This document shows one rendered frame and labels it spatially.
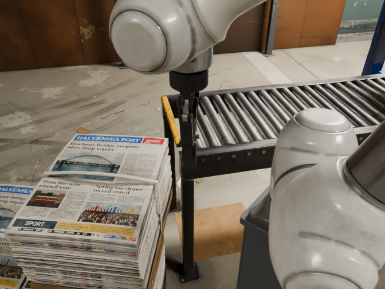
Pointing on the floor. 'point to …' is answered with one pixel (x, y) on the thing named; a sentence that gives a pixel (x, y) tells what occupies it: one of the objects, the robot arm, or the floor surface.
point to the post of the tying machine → (376, 47)
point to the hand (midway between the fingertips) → (189, 153)
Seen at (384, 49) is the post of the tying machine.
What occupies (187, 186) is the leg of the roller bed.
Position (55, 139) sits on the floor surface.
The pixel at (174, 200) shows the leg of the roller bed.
